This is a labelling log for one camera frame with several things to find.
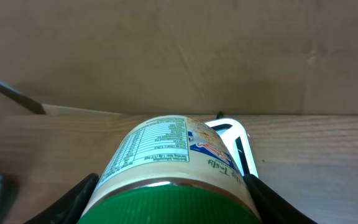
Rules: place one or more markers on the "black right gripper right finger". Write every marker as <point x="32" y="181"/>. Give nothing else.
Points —
<point x="273" y="208"/>

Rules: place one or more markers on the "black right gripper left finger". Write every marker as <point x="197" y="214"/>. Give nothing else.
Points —
<point x="68" y="208"/>

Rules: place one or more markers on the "green lid seasoning jar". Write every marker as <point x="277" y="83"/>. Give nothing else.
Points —
<point x="171" y="169"/>

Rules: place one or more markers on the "white barcode scanner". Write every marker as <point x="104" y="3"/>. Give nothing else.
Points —
<point x="236" y="138"/>

